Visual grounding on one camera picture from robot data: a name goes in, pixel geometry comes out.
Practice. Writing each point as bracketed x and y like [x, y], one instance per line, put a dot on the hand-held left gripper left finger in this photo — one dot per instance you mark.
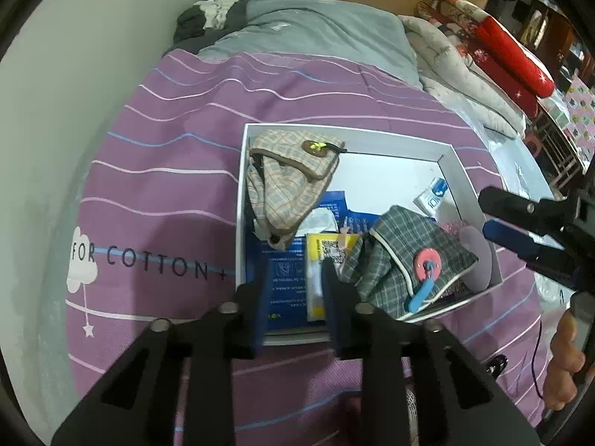
[261, 311]

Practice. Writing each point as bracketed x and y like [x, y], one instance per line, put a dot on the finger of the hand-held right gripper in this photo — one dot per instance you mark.
[511, 204]
[509, 239]

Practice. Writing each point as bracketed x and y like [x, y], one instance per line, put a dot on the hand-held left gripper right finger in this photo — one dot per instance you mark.
[332, 306]

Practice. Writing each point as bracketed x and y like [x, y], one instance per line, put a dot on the blue packet with text side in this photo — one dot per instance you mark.
[283, 283]

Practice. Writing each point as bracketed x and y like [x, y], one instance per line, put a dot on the blue packet with picture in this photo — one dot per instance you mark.
[358, 223]

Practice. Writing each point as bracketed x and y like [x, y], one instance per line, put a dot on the grey plaid pouch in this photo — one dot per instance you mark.
[395, 241]

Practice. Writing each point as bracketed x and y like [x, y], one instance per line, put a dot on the white cardboard box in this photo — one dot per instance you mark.
[381, 186]

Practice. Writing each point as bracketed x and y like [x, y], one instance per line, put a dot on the person's right hand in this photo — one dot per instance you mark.
[562, 362]

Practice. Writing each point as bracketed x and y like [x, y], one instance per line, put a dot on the lilac round pad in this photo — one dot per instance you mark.
[476, 260]

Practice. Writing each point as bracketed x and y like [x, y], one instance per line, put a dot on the clear plastic sheet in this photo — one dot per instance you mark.
[516, 162]

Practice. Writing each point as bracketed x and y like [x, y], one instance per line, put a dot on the yellow packet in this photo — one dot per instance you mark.
[316, 253]

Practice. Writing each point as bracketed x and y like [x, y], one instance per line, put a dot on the small white blue sachet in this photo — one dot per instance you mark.
[432, 195]

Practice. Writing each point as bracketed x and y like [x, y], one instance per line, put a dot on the colourful printed cloth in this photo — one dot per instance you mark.
[581, 102]

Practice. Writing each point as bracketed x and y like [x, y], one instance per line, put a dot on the small black clip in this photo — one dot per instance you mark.
[495, 364]

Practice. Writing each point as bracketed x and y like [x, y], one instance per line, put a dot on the beige plaid pouch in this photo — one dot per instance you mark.
[283, 186]

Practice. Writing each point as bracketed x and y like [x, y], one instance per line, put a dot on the beige quilt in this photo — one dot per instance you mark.
[455, 69]

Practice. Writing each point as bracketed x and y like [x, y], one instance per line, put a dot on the red floral quilt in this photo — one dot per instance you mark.
[506, 55]

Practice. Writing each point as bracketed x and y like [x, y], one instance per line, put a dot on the purple striped bed sheet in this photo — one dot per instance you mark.
[186, 148]

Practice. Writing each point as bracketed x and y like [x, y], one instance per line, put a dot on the grey blanket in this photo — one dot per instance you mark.
[325, 23]

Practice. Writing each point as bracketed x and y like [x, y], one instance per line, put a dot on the dark grey clothing bundle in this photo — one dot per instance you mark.
[209, 18]

